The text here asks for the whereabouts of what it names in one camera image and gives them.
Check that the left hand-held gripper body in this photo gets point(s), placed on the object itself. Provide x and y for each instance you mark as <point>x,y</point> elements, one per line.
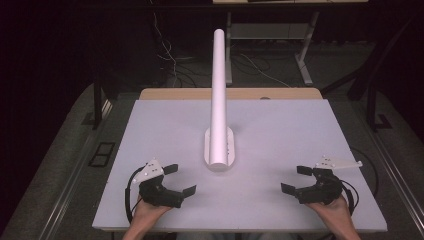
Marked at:
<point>156,195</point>

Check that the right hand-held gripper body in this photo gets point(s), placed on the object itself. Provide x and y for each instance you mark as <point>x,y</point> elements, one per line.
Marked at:
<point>323,191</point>

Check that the person's left hand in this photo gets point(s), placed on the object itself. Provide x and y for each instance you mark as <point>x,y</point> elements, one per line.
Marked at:
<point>145,215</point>

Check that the person's right hand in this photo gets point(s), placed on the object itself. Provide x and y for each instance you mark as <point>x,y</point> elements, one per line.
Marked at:
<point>335,215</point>

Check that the white oval tube base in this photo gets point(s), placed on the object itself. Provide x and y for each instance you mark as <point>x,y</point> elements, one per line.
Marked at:
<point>231,146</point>

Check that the long white tube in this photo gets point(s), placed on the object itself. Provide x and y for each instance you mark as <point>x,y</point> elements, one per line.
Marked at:
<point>218,100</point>

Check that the black metal stand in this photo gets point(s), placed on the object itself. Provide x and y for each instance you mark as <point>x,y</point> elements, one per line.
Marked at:
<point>371,106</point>
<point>97,103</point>

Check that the black floor socket frame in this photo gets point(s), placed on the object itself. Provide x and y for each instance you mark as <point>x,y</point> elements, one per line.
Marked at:
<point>101,154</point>

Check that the desk with grey metal frame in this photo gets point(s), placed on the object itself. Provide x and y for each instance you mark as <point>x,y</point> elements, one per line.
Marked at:
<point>266,31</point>

